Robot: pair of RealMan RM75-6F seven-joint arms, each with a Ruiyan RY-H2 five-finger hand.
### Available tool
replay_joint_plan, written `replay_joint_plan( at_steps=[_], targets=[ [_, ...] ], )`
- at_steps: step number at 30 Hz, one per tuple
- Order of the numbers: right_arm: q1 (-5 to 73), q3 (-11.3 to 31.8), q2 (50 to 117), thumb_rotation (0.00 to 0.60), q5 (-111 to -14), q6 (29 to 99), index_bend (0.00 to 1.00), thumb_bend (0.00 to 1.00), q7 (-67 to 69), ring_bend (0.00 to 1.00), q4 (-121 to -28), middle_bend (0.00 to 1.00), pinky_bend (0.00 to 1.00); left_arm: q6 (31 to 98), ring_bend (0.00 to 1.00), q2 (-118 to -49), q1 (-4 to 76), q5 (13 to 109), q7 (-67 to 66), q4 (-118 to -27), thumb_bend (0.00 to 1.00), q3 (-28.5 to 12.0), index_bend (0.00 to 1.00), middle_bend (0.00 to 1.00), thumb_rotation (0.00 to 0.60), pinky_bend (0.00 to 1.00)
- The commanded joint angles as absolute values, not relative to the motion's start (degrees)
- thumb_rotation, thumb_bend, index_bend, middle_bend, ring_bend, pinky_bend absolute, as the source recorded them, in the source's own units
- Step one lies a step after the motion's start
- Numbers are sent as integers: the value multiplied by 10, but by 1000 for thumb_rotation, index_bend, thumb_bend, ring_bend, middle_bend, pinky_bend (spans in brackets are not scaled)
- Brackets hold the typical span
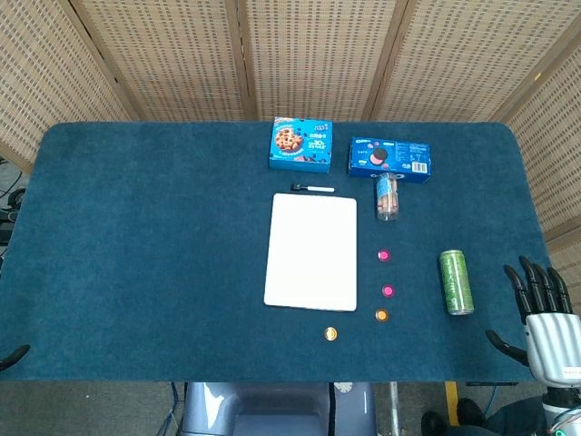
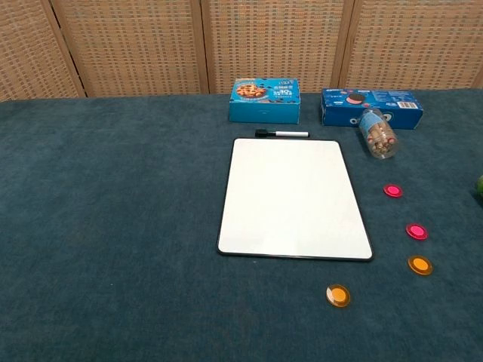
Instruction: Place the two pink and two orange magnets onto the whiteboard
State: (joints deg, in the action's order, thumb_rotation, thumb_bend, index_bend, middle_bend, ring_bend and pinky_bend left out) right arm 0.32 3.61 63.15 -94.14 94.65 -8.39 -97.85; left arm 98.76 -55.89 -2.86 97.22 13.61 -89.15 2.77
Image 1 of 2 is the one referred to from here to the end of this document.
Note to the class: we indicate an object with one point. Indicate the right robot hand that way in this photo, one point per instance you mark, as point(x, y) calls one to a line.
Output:
point(551, 336)

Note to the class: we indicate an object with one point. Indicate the metal table leg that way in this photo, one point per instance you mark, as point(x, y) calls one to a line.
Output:
point(394, 409)

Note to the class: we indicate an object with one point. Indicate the light blue cookie box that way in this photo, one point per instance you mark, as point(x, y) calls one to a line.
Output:
point(299, 145)

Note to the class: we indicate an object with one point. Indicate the green drink can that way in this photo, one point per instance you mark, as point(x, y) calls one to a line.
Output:
point(456, 281)

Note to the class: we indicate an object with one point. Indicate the white magnetic whiteboard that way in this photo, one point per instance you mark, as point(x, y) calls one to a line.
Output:
point(311, 254)

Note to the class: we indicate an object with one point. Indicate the person in dark clothes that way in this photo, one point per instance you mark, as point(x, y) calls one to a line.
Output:
point(469, 411)

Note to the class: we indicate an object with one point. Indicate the whiteboard marker pen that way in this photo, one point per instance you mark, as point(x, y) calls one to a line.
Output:
point(318, 189)

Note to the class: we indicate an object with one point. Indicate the yellow round magnet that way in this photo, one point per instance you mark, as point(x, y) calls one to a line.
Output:
point(330, 333)
point(381, 315)

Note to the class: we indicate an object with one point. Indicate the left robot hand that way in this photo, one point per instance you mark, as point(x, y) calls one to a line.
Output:
point(16, 355)

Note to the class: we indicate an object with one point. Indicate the blue table cloth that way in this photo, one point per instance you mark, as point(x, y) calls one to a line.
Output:
point(136, 250)

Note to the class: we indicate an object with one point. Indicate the red round magnet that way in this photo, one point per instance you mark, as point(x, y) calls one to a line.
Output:
point(388, 291)
point(384, 254)

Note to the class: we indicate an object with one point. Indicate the blue-grey robot torso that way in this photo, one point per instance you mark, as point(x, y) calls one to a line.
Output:
point(272, 409)

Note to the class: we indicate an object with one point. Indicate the dark blue Oreo box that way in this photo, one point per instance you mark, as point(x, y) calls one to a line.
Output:
point(390, 159)

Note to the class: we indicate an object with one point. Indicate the clear jar of wafer sticks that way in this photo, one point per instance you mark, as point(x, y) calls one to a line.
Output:
point(387, 200)

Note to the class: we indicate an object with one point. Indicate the yellow post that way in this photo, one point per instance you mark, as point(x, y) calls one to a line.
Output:
point(451, 399)

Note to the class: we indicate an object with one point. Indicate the woven folding screen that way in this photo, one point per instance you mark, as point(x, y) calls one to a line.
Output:
point(318, 54)

